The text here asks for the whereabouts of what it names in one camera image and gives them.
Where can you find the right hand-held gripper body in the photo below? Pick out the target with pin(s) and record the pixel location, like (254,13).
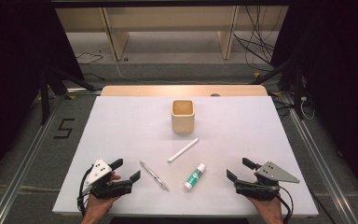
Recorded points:
(275,173)

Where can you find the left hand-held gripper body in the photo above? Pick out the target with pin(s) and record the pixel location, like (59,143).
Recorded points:
(101,169)

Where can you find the silver pen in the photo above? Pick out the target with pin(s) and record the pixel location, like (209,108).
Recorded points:
(154,175)

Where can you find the white and green glue stick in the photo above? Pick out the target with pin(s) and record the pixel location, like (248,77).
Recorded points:
(195,176)

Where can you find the white pen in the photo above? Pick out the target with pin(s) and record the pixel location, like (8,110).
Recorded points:
(183,150)

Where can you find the beige square pen holder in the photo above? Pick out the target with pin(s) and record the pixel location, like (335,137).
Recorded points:
(182,123)

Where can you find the person's right hand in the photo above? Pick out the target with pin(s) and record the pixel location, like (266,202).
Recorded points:
(268,208)

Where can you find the person's left hand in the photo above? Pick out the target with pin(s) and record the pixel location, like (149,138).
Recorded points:
(98,207)

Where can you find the white foam board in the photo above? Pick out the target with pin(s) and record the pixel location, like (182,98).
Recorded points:
(130,130)

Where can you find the black metal stand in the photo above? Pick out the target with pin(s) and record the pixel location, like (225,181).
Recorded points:
(45,99)
(297,93)

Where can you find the black curtain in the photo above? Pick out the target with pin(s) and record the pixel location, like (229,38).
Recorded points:
(341,62)
(12,62)

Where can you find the aluminium floor rail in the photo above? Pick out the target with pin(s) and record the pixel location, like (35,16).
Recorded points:
(21,174)
(323,168)

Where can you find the light wooden desk frame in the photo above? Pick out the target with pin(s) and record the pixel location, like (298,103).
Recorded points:
(167,18)

